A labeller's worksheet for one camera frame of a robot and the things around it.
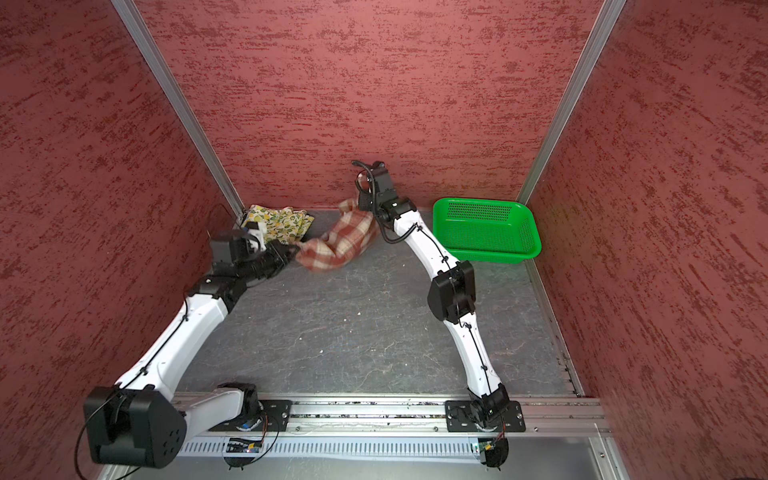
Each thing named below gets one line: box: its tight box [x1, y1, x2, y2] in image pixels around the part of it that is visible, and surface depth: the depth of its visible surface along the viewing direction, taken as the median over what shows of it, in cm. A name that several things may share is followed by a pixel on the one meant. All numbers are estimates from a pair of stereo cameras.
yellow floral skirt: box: [242, 205, 315, 243], surface depth 112 cm
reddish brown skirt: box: [295, 199, 380, 272], surface depth 88 cm
